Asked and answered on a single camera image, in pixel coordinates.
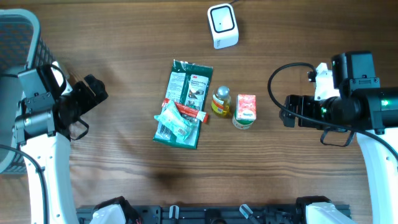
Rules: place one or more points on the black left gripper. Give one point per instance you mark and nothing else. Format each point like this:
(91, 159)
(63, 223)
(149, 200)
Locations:
(81, 88)

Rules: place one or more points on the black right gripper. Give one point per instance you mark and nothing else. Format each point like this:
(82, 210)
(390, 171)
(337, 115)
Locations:
(305, 103)

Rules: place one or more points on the red white juice carton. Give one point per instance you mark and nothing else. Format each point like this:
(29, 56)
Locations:
(246, 107)

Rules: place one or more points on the teal white pouch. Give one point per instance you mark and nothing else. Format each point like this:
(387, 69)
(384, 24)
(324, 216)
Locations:
(182, 128)

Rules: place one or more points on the yellow oil bottle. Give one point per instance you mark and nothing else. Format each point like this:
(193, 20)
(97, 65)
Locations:
(221, 101)

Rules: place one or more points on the green 3M gloves package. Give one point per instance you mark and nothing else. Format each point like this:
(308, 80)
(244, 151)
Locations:
(188, 84)

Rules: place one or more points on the red white tube package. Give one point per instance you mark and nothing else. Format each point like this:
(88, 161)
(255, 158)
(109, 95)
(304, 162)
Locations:
(182, 109)

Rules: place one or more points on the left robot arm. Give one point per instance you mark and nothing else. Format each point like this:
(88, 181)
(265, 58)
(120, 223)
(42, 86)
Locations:
(42, 134)

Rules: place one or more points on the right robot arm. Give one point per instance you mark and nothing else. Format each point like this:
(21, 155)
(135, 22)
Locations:
(349, 99)

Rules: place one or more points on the white barcode scanner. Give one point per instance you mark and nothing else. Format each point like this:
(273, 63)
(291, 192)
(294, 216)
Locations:
(223, 25)

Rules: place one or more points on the green lid white jar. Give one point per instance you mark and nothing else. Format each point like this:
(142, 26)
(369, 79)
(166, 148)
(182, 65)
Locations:
(241, 124)

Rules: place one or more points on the grey plastic mesh basket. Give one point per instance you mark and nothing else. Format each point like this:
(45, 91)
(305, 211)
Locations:
(22, 48)

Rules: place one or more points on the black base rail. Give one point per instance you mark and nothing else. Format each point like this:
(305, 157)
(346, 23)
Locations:
(277, 213)

